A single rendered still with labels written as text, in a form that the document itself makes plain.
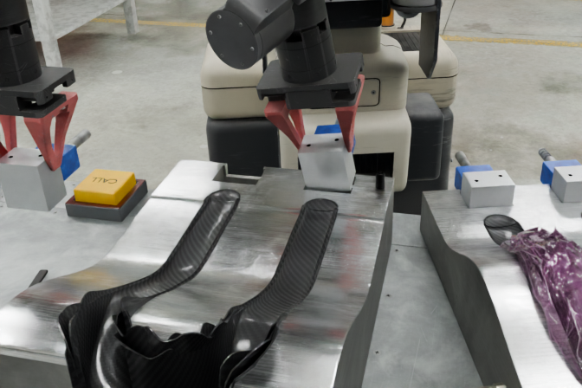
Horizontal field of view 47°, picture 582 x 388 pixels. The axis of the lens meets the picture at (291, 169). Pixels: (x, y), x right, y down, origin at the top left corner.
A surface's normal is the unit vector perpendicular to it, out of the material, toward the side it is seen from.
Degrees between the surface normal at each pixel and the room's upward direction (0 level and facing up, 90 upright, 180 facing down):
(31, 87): 1
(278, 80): 12
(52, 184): 90
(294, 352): 3
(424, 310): 0
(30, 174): 90
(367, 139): 98
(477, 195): 90
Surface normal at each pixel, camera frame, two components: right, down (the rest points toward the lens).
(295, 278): 0.00, -0.87
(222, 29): -0.55, 0.56
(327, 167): -0.23, 0.59
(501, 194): 0.05, 0.47
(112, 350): -0.11, -0.44
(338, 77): -0.21, -0.81
